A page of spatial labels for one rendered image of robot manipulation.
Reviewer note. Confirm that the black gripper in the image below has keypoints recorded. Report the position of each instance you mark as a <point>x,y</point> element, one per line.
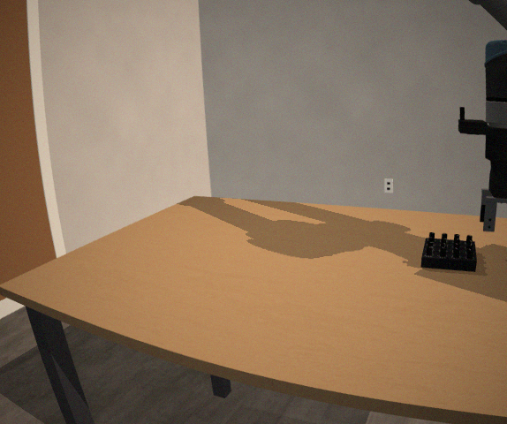
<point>496,152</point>

